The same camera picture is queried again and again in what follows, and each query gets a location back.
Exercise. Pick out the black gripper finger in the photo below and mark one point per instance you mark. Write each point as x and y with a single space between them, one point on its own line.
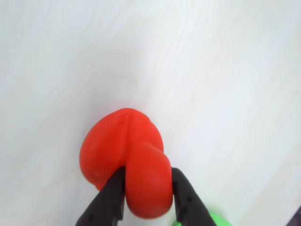
190 209
105 207

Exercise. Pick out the red rubber duck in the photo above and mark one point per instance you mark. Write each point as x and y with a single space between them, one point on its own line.
141 164

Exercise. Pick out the green rubber duck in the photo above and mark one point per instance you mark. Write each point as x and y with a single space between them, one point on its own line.
221 221

